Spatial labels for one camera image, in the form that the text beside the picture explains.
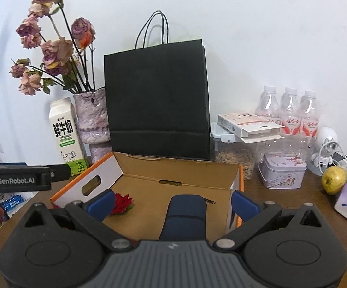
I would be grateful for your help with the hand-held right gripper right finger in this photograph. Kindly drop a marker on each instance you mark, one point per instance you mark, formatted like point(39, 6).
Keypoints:
point(245, 205)

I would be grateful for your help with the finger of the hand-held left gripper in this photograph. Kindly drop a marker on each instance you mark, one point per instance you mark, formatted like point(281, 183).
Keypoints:
point(61, 172)

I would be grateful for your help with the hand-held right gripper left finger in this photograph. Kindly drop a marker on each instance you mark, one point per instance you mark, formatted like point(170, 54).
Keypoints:
point(101, 204)

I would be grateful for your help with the dark blue zip pouch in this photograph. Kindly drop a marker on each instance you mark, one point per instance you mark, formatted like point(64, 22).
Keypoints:
point(185, 216)

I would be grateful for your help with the orange cardboard box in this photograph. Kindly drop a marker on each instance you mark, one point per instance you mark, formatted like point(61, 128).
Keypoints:
point(176, 198)

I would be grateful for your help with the red artificial flower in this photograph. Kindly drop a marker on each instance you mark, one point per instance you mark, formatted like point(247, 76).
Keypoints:
point(122, 203)

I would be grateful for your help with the white green milk carton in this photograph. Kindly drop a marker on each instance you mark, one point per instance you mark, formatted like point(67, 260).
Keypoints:
point(67, 132)

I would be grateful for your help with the clear plastic seed container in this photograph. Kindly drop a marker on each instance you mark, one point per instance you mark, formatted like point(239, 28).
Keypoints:
point(233, 159)

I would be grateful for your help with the floral print tin box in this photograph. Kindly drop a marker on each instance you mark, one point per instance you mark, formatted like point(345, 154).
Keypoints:
point(281, 171)

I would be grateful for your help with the pink mottled glass vase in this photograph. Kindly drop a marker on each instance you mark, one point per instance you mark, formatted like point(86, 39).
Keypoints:
point(92, 117)

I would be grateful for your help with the small white open carton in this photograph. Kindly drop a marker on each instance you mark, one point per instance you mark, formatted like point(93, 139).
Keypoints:
point(245, 124)

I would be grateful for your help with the yellow green apple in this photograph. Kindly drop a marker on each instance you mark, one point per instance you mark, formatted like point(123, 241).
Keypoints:
point(333, 180)

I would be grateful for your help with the white mini fan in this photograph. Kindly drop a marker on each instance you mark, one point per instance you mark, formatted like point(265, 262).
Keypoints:
point(326, 148)

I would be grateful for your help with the clear water bottle red label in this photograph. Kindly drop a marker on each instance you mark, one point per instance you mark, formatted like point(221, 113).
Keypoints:
point(309, 114)
point(267, 102)
point(290, 108)

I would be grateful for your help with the black paper bag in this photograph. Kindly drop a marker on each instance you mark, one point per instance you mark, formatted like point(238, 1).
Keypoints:
point(155, 96)

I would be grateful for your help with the dried rose bouquet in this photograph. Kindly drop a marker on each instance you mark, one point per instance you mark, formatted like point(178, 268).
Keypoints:
point(56, 49)

